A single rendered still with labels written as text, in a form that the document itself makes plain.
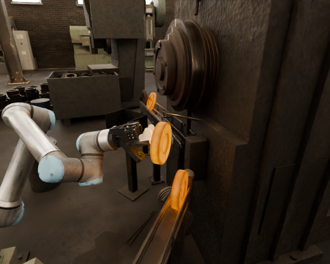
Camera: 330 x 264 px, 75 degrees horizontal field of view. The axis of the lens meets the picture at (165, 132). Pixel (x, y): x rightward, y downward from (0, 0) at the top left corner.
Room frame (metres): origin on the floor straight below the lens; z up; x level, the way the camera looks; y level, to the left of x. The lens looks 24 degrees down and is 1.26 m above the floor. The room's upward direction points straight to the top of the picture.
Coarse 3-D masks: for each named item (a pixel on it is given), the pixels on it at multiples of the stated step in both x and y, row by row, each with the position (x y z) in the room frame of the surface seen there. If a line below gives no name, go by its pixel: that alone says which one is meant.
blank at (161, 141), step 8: (160, 128) 0.68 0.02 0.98; (168, 128) 0.73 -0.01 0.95; (152, 136) 0.66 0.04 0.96; (160, 136) 0.65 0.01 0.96; (168, 136) 0.73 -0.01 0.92; (152, 144) 0.64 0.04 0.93; (160, 144) 0.65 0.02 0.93; (168, 144) 0.73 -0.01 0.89; (152, 152) 0.64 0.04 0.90; (160, 152) 0.65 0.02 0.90; (168, 152) 0.74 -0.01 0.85; (152, 160) 0.65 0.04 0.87; (160, 160) 0.65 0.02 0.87
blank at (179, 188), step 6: (180, 174) 0.68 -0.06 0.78; (186, 174) 0.73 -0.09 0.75; (174, 180) 0.66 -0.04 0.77; (180, 180) 0.66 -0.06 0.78; (186, 180) 0.73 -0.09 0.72; (174, 186) 0.64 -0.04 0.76; (180, 186) 0.64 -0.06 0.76; (186, 186) 0.74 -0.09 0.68; (174, 192) 0.63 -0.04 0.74; (180, 192) 0.63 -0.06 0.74; (174, 198) 0.62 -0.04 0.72; (180, 198) 0.64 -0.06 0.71; (174, 204) 0.62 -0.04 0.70; (180, 204) 0.64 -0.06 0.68
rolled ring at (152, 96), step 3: (153, 93) 2.03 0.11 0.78; (150, 96) 2.10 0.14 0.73; (153, 96) 2.00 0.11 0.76; (156, 96) 2.01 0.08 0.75; (150, 99) 2.11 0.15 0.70; (153, 99) 1.98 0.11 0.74; (147, 102) 2.12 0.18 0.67; (150, 102) 2.11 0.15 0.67; (153, 102) 1.97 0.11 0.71; (147, 105) 2.08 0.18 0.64; (150, 105) 1.97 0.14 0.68; (153, 105) 1.97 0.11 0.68; (150, 108) 1.97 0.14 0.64
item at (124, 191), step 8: (112, 112) 1.63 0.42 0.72; (120, 112) 1.70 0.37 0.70; (128, 112) 1.70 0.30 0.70; (136, 112) 1.64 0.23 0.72; (112, 120) 1.63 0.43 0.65; (120, 120) 1.69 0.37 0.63; (128, 120) 1.71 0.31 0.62; (136, 120) 1.48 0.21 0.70; (144, 120) 1.55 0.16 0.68; (144, 128) 1.54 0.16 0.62; (128, 160) 1.53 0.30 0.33; (128, 168) 1.54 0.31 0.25; (136, 168) 1.56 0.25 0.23; (128, 176) 1.55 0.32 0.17; (136, 176) 1.56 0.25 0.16; (128, 184) 1.55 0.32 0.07; (136, 184) 1.55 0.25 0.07; (120, 192) 1.52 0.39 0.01; (128, 192) 1.52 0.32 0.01; (136, 192) 1.52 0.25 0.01; (144, 192) 1.53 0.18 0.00
